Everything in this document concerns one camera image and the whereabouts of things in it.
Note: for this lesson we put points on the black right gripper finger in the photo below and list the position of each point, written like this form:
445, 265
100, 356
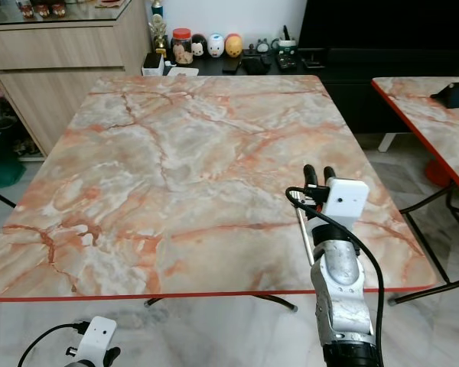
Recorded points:
329, 175
310, 177

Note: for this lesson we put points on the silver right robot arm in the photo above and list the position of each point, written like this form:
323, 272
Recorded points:
343, 290

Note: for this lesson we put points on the silver metal fork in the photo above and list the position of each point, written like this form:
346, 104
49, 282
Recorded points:
303, 229

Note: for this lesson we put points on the red plastic stool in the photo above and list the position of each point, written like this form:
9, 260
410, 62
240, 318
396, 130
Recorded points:
437, 174

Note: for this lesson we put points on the marble top side table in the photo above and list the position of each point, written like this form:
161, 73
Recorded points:
432, 130

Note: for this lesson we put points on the green plastic bin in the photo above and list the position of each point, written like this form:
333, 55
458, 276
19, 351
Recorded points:
1, 164

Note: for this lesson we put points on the green mug with pens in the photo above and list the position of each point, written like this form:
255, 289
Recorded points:
284, 44

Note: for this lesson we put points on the small grey figurine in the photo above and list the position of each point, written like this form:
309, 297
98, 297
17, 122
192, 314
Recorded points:
260, 47

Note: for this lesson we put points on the black device on stand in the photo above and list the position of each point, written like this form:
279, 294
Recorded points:
451, 94

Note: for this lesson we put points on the orange yellow round figurine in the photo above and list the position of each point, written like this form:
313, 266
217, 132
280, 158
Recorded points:
233, 46

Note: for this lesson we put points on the white round figurine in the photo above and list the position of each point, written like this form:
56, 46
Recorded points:
216, 46

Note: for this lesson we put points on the black television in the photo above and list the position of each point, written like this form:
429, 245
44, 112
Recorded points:
386, 23

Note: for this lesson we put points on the flat white card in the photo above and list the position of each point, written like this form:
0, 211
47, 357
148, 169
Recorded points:
183, 71

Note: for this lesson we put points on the black and white figurine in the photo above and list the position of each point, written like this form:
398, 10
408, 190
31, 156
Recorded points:
198, 46

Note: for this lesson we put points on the red lid cookie jar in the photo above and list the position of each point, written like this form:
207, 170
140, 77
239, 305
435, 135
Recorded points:
182, 47

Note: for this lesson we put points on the small white box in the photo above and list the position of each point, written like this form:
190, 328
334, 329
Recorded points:
152, 64

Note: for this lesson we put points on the gold trophy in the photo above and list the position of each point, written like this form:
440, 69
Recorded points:
158, 30

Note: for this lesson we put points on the light wooden cabinet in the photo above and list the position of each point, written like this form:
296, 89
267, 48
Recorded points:
61, 76

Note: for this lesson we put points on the red figurines row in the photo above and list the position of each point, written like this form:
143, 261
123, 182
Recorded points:
42, 10

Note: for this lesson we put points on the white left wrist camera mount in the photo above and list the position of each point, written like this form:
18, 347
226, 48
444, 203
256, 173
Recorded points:
97, 336

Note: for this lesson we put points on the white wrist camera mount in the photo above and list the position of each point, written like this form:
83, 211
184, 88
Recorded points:
346, 202
97, 336

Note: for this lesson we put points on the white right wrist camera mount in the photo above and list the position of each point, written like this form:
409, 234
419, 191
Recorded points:
346, 202

